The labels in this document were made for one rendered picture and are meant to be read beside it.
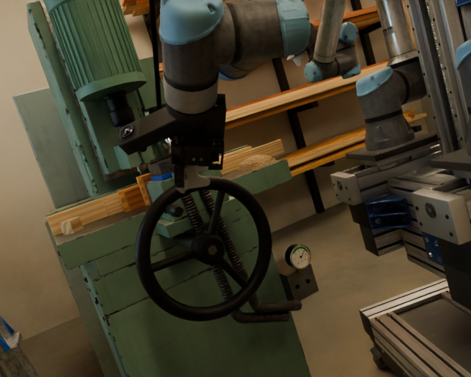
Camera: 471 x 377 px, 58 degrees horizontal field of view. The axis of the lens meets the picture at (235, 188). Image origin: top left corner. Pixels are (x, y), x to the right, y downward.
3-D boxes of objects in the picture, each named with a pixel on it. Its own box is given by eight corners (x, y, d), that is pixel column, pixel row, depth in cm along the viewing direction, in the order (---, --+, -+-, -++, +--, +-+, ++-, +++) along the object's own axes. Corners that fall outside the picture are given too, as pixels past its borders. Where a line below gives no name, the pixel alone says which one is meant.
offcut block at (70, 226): (73, 233, 99) (69, 221, 99) (63, 235, 101) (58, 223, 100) (84, 228, 103) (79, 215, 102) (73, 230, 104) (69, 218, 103)
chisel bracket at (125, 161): (132, 174, 108) (121, 142, 106) (122, 175, 120) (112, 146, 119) (159, 164, 111) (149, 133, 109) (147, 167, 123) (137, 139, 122)
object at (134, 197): (131, 211, 106) (124, 192, 106) (129, 210, 108) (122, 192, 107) (217, 179, 116) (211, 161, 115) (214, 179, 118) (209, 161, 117)
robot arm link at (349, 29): (345, 46, 153) (339, 22, 152) (328, 54, 164) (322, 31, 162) (362, 41, 156) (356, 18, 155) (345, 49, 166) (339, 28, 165)
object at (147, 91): (145, 110, 131) (128, 61, 129) (138, 114, 139) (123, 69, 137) (170, 102, 134) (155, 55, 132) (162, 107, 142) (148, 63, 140)
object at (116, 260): (99, 277, 93) (93, 260, 93) (89, 261, 113) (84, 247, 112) (253, 212, 109) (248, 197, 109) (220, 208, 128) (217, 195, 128)
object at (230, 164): (109, 216, 109) (104, 202, 109) (108, 216, 111) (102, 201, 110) (284, 152, 131) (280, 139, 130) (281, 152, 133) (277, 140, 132)
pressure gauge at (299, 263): (296, 280, 107) (287, 250, 106) (288, 277, 111) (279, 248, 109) (316, 270, 110) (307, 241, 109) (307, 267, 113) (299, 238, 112)
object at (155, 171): (163, 180, 91) (154, 155, 90) (150, 181, 101) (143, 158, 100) (217, 161, 96) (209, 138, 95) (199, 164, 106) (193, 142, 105)
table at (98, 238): (68, 280, 82) (56, 252, 81) (60, 256, 110) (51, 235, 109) (315, 178, 106) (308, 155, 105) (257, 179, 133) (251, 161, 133)
